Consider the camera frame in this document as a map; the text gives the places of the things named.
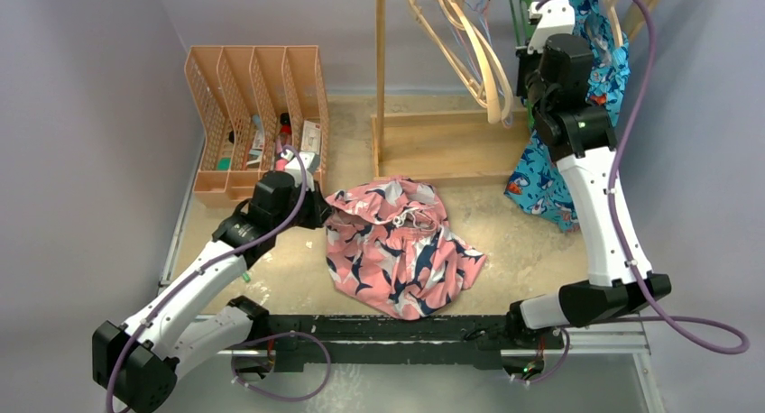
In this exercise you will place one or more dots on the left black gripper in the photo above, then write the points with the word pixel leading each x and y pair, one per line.
pixel 319 210

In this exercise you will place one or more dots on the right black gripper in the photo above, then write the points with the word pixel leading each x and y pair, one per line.
pixel 528 60

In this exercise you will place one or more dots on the pink shark print shorts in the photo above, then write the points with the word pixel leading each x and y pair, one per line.
pixel 391 247

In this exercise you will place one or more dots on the green plastic hanger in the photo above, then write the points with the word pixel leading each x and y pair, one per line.
pixel 522 27

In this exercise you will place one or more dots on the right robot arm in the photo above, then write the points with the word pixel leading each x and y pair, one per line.
pixel 620 279

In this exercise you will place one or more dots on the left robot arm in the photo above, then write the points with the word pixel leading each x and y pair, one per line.
pixel 140 361

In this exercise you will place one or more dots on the blue shark print shorts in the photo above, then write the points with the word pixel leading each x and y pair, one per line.
pixel 603 58

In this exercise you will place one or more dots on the wooden hanger holding blue shorts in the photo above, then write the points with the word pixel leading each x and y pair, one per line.
pixel 620 31

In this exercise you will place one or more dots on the small white box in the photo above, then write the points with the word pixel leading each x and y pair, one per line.
pixel 311 138

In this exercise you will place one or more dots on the pink bottle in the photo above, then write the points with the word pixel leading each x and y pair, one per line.
pixel 282 144

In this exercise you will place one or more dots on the white tube in organizer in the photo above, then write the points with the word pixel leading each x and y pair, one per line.
pixel 256 150

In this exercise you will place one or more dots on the wooden clothes rack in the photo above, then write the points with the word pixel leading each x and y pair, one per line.
pixel 444 148

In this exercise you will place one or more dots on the orange plastic file organizer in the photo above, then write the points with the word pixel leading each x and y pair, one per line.
pixel 229 85

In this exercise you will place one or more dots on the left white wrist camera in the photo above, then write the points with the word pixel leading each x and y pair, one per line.
pixel 301 166

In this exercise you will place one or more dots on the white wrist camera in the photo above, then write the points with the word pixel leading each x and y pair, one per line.
pixel 553 17
pixel 301 166

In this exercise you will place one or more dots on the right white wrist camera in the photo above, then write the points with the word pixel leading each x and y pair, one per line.
pixel 553 17

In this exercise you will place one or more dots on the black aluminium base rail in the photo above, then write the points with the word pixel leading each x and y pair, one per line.
pixel 481 341

